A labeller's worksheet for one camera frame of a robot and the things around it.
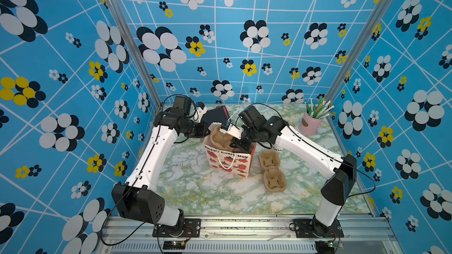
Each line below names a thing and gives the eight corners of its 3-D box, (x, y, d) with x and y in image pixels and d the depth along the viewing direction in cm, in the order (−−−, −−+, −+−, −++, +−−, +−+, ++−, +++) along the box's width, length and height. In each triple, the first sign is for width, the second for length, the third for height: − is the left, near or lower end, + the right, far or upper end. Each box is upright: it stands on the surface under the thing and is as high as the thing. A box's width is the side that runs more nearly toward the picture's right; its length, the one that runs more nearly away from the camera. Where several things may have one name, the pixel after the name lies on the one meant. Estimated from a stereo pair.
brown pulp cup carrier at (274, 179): (262, 192, 84) (263, 189, 80) (258, 154, 98) (259, 149, 93) (285, 192, 84) (288, 188, 80) (278, 154, 98) (280, 149, 93)
